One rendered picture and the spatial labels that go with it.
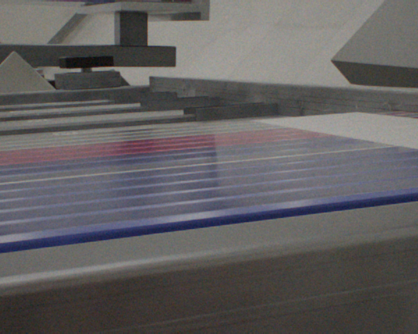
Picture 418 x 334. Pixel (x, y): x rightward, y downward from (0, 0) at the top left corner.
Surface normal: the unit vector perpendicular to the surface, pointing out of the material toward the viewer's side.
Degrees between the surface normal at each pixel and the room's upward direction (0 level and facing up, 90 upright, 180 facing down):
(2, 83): 90
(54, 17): 90
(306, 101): 47
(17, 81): 90
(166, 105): 90
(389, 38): 0
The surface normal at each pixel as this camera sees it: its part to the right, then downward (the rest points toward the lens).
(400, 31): -0.67, -0.65
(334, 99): -0.94, 0.09
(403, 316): 0.35, 0.13
